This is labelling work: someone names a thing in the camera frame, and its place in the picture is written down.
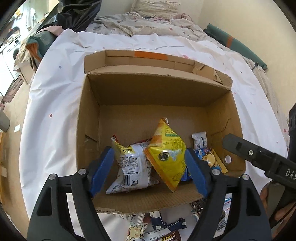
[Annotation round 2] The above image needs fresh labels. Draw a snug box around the white blue chip bag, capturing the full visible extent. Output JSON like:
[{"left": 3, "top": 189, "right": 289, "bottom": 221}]
[{"left": 191, "top": 193, "right": 232, "bottom": 237}]

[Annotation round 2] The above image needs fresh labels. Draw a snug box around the blue yellow cartoon snack bag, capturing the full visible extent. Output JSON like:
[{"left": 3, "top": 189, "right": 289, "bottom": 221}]
[{"left": 194, "top": 148, "right": 228, "bottom": 174}]

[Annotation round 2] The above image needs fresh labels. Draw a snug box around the red white snack bar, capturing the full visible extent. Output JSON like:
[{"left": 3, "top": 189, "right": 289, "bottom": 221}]
[{"left": 192, "top": 132, "right": 208, "bottom": 150}]

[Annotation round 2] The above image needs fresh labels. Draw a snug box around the white grey snack pouch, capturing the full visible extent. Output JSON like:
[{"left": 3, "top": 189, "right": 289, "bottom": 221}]
[{"left": 106, "top": 139, "right": 159, "bottom": 194}]

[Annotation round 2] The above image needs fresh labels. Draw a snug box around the red white snack packet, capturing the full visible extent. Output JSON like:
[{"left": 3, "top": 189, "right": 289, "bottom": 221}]
[{"left": 111, "top": 135, "right": 152, "bottom": 145}]

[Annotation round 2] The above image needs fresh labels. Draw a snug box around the brown chocolate bar wrapper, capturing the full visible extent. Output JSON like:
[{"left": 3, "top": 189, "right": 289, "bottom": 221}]
[{"left": 144, "top": 230, "right": 182, "bottom": 241}]

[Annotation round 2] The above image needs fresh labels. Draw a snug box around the pink bear snack packet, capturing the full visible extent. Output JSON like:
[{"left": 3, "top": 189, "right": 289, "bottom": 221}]
[{"left": 125, "top": 213, "right": 150, "bottom": 241}]

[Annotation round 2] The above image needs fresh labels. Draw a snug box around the person's right hand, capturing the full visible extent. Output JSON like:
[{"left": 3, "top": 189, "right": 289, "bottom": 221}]
[{"left": 260, "top": 181, "right": 295, "bottom": 240}]

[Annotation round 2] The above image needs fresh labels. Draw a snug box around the grey trash bin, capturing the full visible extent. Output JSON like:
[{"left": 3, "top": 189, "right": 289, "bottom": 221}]
[{"left": 0, "top": 109, "right": 10, "bottom": 133}]

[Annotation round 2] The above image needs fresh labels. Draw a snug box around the white printed bed sheet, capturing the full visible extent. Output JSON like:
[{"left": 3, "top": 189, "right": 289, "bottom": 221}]
[{"left": 19, "top": 28, "right": 289, "bottom": 241}]

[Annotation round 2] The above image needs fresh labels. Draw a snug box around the green rolled mat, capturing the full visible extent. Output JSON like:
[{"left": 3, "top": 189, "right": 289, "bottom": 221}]
[{"left": 203, "top": 24, "right": 268, "bottom": 70}]

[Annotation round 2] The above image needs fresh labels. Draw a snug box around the brown cardboard box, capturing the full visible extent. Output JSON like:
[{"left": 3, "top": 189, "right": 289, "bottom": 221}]
[{"left": 76, "top": 50, "right": 242, "bottom": 214}]

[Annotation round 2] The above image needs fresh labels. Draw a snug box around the beige patterned pillow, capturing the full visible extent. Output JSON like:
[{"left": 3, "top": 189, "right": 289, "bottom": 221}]
[{"left": 130, "top": 0, "right": 181, "bottom": 20}]

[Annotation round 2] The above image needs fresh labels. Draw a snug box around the grey patterned blanket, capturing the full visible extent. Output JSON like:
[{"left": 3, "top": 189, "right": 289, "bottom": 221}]
[{"left": 85, "top": 12, "right": 223, "bottom": 47}]

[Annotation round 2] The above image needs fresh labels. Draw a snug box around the black plastic bag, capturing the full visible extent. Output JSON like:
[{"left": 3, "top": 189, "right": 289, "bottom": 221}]
[{"left": 36, "top": 0, "right": 102, "bottom": 33}]

